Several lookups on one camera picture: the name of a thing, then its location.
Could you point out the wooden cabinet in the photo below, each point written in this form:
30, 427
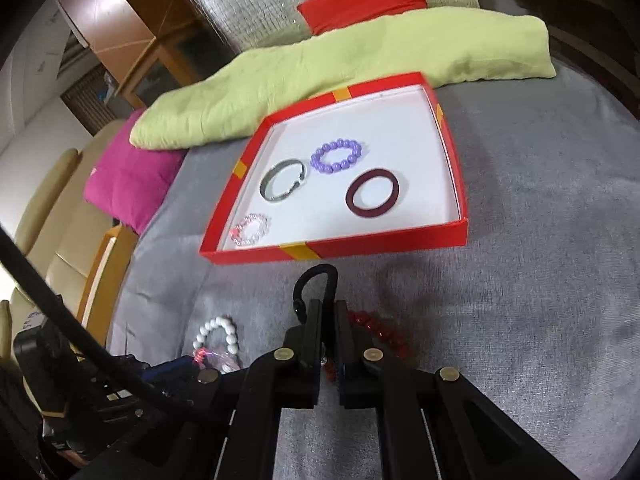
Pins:
115, 20

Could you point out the red jewelry box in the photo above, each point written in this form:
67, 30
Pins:
400, 247

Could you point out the silver bangle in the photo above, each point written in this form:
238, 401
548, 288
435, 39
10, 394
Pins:
268, 185

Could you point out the green blanket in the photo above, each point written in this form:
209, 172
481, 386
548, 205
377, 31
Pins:
350, 55

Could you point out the beige sofa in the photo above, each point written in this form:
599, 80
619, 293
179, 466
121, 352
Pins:
45, 210

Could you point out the brown slatted panel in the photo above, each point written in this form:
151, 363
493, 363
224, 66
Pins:
90, 100

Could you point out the pink cushion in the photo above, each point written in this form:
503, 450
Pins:
130, 180

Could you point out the silver insulation mat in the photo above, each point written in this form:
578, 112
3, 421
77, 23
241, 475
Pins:
240, 5

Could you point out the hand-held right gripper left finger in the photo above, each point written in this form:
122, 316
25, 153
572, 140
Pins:
312, 355

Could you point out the dark red bangle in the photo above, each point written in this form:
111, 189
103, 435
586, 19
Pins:
352, 205

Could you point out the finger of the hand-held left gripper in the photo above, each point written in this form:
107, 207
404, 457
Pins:
167, 370

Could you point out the orange wooden side table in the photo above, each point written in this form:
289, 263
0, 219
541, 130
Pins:
107, 270

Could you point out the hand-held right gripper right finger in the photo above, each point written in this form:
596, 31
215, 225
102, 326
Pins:
350, 360

